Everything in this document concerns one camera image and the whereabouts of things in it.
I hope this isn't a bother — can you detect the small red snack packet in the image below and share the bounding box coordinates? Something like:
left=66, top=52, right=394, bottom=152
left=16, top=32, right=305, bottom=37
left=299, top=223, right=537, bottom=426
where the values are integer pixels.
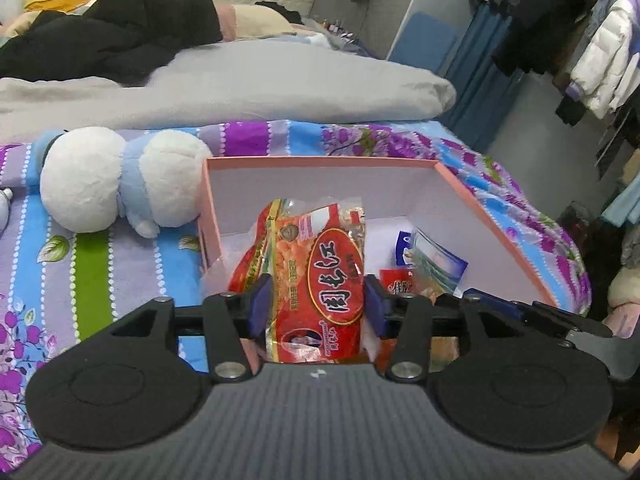
left=379, top=267, right=417, bottom=297

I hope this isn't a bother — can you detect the blue curtain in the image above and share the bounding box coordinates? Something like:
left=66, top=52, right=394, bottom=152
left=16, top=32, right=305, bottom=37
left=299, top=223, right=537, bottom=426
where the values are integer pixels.
left=440, top=2, right=526, bottom=153

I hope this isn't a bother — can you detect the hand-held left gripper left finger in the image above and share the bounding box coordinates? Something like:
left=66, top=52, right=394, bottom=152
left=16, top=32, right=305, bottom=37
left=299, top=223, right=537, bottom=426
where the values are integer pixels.
left=106, top=274, right=274, bottom=383

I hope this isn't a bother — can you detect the orange oval label snack packet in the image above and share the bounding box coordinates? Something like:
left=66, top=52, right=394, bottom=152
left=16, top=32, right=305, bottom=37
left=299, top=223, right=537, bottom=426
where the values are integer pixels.
left=227, top=197, right=368, bottom=365

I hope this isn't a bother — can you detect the small black garment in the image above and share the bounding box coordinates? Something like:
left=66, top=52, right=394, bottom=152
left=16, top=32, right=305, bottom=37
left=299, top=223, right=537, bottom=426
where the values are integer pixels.
left=255, top=1, right=304, bottom=26

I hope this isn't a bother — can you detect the brown clear snack packet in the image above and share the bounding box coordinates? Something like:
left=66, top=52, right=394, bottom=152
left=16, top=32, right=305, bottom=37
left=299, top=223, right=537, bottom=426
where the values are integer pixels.
left=425, top=335, right=466, bottom=373

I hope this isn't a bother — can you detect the cream fluffy garment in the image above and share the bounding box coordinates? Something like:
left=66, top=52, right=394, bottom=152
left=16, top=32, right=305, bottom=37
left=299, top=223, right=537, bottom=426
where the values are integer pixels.
left=606, top=265, right=640, bottom=308

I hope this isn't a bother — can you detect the clear blue edged snack packet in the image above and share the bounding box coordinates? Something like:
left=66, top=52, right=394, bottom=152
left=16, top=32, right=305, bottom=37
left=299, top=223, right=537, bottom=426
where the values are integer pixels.
left=409, top=226, right=469, bottom=295

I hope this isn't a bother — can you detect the grey duvet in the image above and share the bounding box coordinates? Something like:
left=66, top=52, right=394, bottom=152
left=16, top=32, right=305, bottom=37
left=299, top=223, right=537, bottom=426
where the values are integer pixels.
left=0, top=39, right=458, bottom=143

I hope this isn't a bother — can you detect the beige pillow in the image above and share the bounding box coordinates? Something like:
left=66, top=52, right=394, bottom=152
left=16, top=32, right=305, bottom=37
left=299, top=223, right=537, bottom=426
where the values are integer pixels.
left=232, top=5, right=296, bottom=39

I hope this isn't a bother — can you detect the light blue garment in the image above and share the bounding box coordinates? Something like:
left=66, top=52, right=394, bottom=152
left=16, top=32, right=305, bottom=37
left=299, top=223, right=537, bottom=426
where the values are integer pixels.
left=600, top=172, right=640, bottom=228

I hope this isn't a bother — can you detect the pink cloth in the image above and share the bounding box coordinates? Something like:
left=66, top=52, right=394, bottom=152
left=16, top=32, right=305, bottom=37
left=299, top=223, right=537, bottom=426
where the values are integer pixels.
left=215, top=2, right=239, bottom=41

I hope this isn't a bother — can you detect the white puffer jacket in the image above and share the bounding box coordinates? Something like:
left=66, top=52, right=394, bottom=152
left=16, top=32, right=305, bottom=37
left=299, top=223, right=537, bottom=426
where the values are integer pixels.
left=570, top=0, right=640, bottom=120

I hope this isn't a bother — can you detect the black clothing heap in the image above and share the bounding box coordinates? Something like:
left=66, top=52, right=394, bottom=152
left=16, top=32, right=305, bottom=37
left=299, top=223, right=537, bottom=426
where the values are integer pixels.
left=0, top=0, right=224, bottom=86

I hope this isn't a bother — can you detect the blue white snack packet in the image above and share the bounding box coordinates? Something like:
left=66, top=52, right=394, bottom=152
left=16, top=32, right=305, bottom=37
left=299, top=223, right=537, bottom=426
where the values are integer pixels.
left=395, top=230, right=417, bottom=267

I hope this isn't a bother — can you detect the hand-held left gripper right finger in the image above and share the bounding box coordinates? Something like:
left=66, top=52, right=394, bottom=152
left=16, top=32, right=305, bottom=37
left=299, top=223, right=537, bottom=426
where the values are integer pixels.
left=364, top=274, right=533, bottom=383

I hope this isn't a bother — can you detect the purple floral bedsheet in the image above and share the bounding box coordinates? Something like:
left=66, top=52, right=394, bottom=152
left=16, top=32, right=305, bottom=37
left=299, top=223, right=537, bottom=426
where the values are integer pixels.
left=0, top=120, right=593, bottom=461

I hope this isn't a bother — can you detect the pink cardboard box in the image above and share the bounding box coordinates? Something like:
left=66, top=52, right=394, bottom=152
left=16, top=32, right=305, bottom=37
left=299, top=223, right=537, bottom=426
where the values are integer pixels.
left=197, top=156, right=560, bottom=361

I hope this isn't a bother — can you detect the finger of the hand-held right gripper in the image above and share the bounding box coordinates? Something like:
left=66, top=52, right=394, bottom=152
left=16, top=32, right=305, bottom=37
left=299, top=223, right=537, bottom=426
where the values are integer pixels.
left=462, top=287, right=615, bottom=348

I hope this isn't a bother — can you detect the white and blue plush toy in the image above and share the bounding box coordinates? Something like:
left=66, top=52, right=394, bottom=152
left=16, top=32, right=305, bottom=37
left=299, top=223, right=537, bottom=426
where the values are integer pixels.
left=31, top=126, right=213, bottom=239

